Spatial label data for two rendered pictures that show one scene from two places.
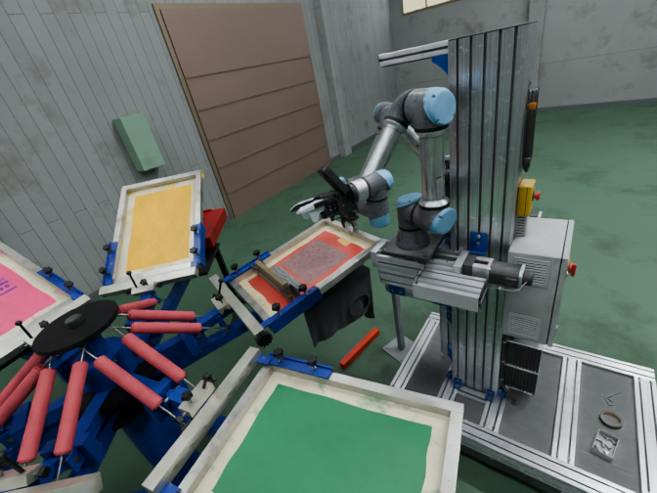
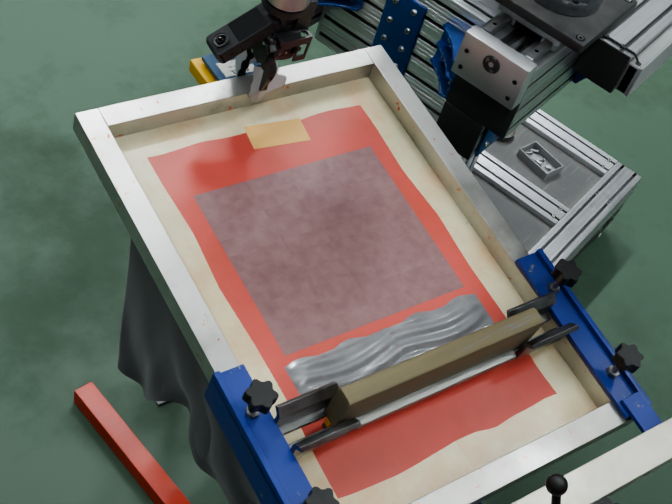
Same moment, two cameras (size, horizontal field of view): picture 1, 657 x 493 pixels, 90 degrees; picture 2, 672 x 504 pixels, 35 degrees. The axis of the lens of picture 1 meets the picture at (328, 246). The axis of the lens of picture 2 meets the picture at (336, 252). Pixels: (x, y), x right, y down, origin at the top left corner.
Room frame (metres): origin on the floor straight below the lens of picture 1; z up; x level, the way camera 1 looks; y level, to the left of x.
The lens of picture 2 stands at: (2.02, 1.20, 2.25)
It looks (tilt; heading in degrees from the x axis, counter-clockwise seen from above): 47 degrees down; 253
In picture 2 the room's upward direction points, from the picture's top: 19 degrees clockwise
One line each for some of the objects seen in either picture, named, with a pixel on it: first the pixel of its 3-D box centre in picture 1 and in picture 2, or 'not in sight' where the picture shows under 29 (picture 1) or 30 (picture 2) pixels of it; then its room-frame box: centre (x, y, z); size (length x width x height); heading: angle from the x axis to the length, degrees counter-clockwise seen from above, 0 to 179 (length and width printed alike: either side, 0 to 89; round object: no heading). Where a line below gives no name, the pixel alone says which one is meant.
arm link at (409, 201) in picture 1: (412, 209); not in sight; (1.29, -0.39, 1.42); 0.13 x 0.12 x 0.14; 25
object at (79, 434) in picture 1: (116, 378); not in sight; (1.14, 1.07, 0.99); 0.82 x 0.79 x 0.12; 120
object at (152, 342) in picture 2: not in sight; (192, 400); (1.87, 0.21, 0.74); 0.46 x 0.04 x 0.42; 120
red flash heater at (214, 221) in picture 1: (193, 231); not in sight; (2.56, 1.07, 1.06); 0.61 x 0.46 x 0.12; 0
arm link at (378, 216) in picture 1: (374, 209); not in sight; (1.08, -0.19, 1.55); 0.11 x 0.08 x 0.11; 25
